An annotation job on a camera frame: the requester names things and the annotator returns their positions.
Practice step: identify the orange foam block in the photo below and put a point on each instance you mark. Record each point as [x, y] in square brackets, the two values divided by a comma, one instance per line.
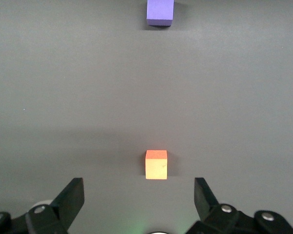
[156, 168]

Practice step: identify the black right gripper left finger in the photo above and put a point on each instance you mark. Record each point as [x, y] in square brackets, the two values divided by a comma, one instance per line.
[63, 207]

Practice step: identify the purple foam block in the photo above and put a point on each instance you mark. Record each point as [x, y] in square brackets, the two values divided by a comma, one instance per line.
[160, 12]

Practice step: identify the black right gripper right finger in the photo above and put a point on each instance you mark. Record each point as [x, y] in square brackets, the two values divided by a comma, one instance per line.
[210, 207]

